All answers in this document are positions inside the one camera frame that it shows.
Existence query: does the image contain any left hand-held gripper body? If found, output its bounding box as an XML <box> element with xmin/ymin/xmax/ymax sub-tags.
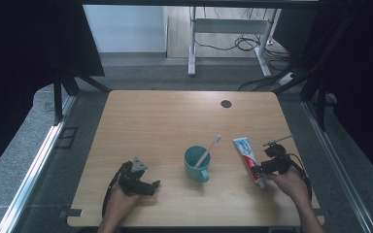
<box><xmin>118</xmin><ymin>156</ymin><xmax>150</xmax><ymax>197</ymax></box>

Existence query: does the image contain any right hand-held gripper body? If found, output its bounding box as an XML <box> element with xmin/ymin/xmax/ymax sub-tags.
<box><xmin>261</xmin><ymin>134</ymin><xmax>294</xmax><ymax>176</ymax></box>

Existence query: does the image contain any white toothpaste tube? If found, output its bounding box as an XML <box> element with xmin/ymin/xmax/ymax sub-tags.
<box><xmin>232</xmin><ymin>136</ymin><xmax>268</xmax><ymax>190</ymax></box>

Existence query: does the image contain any teal cup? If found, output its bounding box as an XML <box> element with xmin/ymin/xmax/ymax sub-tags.
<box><xmin>183</xmin><ymin>145</ymin><xmax>212</xmax><ymax>184</ymax></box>

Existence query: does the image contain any pink toothbrush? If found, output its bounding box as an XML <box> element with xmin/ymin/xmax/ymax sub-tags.
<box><xmin>193</xmin><ymin>134</ymin><xmax>222</xmax><ymax>169</ymax></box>

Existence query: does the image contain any black metal stand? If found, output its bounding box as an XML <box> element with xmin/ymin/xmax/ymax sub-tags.
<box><xmin>52</xmin><ymin>63</ymin><xmax>112</xmax><ymax>126</ymax></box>
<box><xmin>272</xmin><ymin>61</ymin><xmax>338</xmax><ymax>132</ymax></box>

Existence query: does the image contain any dark floor hatch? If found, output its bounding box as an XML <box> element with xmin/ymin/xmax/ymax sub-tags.
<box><xmin>54</xmin><ymin>126</ymin><xmax>79</xmax><ymax>150</ymax></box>

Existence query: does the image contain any white power strip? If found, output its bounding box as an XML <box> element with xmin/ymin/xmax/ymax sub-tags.
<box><xmin>278</xmin><ymin>72</ymin><xmax>296</xmax><ymax>86</ymax></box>

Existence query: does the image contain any black curtain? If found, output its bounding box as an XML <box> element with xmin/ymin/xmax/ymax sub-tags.
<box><xmin>0</xmin><ymin>0</ymin><xmax>105</xmax><ymax>183</ymax></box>
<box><xmin>299</xmin><ymin>0</ymin><xmax>373</xmax><ymax>190</ymax></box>

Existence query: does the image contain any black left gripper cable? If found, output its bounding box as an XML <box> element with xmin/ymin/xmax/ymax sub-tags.
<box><xmin>101</xmin><ymin>161</ymin><xmax>126</xmax><ymax>218</ymax></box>

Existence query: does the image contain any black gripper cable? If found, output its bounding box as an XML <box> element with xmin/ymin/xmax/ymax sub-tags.
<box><xmin>101</xmin><ymin>161</ymin><xmax>126</xmax><ymax>218</ymax></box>
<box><xmin>287</xmin><ymin>152</ymin><xmax>314</xmax><ymax>201</ymax></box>

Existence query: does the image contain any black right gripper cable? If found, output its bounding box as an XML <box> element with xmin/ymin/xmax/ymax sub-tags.
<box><xmin>287</xmin><ymin>152</ymin><xmax>314</xmax><ymax>201</ymax></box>

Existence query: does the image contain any aluminium rail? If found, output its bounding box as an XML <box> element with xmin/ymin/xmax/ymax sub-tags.
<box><xmin>0</xmin><ymin>95</ymin><xmax>77</xmax><ymax>233</ymax></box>
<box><xmin>302</xmin><ymin>100</ymin><xmax>373</xmax><ymax>233</ymax></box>

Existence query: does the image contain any black table bracket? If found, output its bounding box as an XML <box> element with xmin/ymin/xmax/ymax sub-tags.
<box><xmin>57</xmin><ymin>207</ymin><xmax>85</xmax><ymax>219</ymax></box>

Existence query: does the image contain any black floor cable bundle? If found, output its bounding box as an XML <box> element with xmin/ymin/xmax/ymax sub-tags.
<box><xmin>193</xmin><ymin>33</ymin><xmax>293</xmax><ymax>63</ymax></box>

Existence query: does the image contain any white desk frame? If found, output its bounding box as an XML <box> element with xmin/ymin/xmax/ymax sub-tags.
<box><xmin>186</xmin><ymin>6</ymin><xmax>282</xmax><ymax>78</ymax></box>

